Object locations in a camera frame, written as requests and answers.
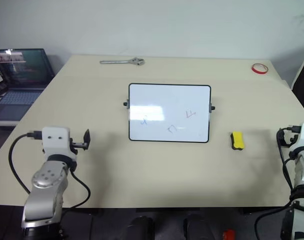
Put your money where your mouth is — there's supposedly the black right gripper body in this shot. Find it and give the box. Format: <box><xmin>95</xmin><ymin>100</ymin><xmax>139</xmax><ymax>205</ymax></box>
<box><xmin>279</xmin><ymin>132</ymin><xmax>299</xmax><ymax>149</ymax></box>

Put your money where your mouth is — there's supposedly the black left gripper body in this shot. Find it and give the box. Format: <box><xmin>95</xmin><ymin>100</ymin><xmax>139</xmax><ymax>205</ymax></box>
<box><xmin>69</xmin><ymin>137</ymin><xmax>89</xmax><ymax>152</ymax></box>

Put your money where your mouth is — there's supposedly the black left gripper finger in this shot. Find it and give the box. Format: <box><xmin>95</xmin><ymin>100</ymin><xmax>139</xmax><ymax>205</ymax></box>
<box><xmin>82</xmin><ymin>128</ymin><xmax>91</xmax><ymax>151</ymax></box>

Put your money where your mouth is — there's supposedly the yellow and black eraser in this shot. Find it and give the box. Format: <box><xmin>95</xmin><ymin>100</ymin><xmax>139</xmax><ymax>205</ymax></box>
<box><xmin>229</xmin><ymin>131</ymin><xmax>246</xmax><ymax>152</ymax></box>

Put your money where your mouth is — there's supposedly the red tape roll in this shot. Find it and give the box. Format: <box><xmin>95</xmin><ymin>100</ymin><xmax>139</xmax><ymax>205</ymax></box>
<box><xmin>250</xmin><ymin>62</ymin><xmax>269</xmax><ymax>76</ymax></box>

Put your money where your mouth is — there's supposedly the silver adjustable wrench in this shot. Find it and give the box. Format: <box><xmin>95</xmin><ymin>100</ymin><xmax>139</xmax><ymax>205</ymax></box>
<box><xmin>100</xmin><ymin>57</ymin><xmax>144</xmax><ymax>67</ymax></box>

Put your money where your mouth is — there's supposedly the small black-framed whiteboard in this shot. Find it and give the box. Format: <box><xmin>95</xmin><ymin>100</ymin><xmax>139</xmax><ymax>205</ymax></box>
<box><xmin>123</xmin><ymin>83</ymin><xmax>216</xmax><ymax>144</ymax></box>

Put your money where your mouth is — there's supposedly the open grey laptop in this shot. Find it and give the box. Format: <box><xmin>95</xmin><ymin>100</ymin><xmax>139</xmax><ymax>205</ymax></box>
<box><xmin>0</xmin><ymin>48</ymin><xmax>56</xmax><ymax>127</ymax></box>

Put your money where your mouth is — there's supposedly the small red object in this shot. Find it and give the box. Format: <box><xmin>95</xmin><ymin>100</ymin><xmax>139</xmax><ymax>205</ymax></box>
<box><xmin>222</xmin><ymin>229</ymin><xmax>236</xmax><ymax>240</ymax></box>

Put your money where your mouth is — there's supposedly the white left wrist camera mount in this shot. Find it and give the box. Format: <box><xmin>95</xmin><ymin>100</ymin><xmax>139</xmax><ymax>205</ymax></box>
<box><xmin>41</xmin><ymin>126</ymin><xmax>78</xmax><ymax>161</ymax></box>

